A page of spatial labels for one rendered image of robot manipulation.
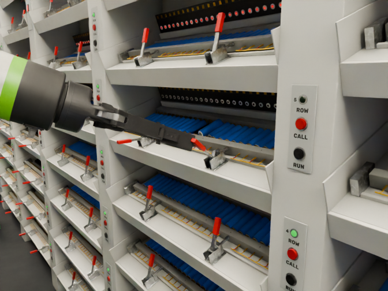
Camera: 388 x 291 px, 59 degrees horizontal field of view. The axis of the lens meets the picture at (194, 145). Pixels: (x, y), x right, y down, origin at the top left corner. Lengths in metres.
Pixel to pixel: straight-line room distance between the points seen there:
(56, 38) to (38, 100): 1.21
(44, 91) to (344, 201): 0.44
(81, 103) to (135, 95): 0.55
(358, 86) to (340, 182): 0.14
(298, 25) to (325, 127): 0.15
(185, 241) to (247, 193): 0.27
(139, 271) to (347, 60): 0.84
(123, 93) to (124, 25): 0.19
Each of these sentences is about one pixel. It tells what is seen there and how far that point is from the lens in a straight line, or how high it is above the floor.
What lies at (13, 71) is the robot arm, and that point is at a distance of 0.52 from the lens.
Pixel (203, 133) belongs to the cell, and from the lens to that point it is 0.77.
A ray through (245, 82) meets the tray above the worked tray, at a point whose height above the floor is 1.08.
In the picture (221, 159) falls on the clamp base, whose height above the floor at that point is 0.93.
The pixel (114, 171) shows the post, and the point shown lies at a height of 0.80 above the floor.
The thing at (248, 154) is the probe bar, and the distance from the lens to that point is 0.66.
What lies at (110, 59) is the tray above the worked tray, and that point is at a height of 1.13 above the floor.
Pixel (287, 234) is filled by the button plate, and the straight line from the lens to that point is 0.56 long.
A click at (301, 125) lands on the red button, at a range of 0.50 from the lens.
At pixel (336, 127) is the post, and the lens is 0.49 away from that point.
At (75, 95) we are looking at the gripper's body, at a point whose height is 1.06.
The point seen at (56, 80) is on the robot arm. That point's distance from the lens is 0.53.
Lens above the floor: 1.09
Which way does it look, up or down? 12 degrees down
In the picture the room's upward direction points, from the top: straight up
